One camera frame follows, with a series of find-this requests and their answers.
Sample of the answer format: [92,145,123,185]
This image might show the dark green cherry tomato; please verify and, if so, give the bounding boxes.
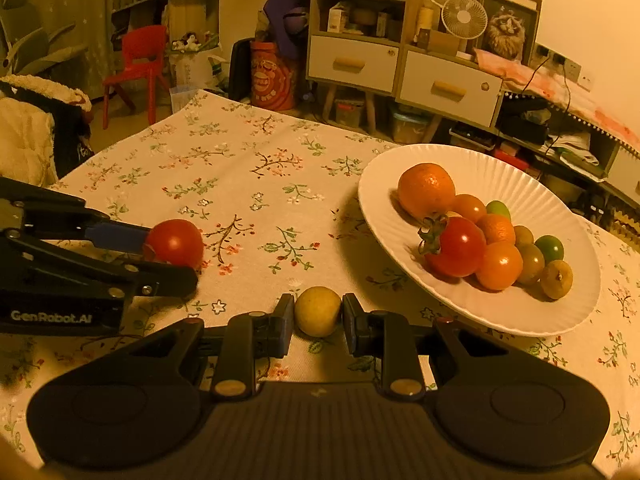
[534,234,566,263]

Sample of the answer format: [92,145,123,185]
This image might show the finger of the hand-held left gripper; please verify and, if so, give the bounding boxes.
[0,176,152,253]
[0,230,199,305]

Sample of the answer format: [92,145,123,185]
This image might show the framed cat picture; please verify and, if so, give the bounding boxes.
[472,0,543,67]

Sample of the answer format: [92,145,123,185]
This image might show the red plastic chair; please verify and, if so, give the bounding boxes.
[102,25,171,130]

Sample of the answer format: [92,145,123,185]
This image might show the wooden bookshelf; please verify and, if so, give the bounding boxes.
[111,0,222,61]

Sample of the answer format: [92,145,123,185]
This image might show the small fruits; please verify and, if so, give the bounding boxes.
[475,213,517,247]

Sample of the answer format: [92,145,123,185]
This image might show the white low shelf drawer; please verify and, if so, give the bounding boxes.
[611,147,640,196]

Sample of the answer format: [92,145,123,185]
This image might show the white bag green print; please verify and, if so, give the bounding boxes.
[169,49,230,92]

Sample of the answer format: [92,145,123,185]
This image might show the pale longan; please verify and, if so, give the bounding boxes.
[540,259,574,301]
[294,286,343,338]

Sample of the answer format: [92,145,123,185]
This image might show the white papers pile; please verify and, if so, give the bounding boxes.
[550,132,603,170]

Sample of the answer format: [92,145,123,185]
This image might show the brown cardboard box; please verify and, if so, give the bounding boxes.
[415,29,460,57]

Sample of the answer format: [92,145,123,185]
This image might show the olive green tomato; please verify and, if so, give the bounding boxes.
[515,242,547,286]

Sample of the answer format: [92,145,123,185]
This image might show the white drawer wooden handle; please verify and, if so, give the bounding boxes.
[307,35,401,93]
[400,50,502,128]

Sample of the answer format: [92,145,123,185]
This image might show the clear plastic storage box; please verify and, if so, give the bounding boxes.
[334,99,367,129]
[391,110,432,144]

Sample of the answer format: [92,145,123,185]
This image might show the purple rolled mat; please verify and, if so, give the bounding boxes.
[262,0,312,61]

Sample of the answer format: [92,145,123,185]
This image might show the black and white fleece jacket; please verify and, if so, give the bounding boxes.
[0,74,94,183]

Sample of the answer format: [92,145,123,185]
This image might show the clear plastic bin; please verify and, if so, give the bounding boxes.
[169,85,198,115]

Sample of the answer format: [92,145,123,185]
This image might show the orange printed bag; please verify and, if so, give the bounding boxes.
[249,40,301,112]

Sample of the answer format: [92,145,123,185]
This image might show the red tomato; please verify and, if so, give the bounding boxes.
[143,219,205,270]
[417,212,487,279]

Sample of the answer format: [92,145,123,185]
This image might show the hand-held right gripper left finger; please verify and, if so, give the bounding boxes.
[100,294,296,402]

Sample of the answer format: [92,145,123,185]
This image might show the white ribbed plate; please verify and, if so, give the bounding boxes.
[357,143,601,338]

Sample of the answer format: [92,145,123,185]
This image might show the grey office chair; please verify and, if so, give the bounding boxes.
[0,0,90,77]

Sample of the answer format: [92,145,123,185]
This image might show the small white box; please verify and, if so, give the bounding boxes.
[327,2,352,33]

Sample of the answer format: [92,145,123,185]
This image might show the low wooden shelf unit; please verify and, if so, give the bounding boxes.
[497,90,640,211]

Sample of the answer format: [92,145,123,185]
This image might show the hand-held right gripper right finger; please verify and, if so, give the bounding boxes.
[344,294,566,401]

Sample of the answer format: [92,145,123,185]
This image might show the black device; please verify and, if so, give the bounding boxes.
[500,97,551,145]

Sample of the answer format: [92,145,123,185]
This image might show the pink cloth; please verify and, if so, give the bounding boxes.
[472,47,640,146]

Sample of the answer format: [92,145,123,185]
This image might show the orange mandarin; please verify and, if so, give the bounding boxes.
[397,162,457,221]

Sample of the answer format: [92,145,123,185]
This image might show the black upright bag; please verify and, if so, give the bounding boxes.
[229,37,255,103]

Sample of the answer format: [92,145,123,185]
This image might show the orange cherry tomato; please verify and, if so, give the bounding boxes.
[450,193,488,223]
[475,241,524,292]

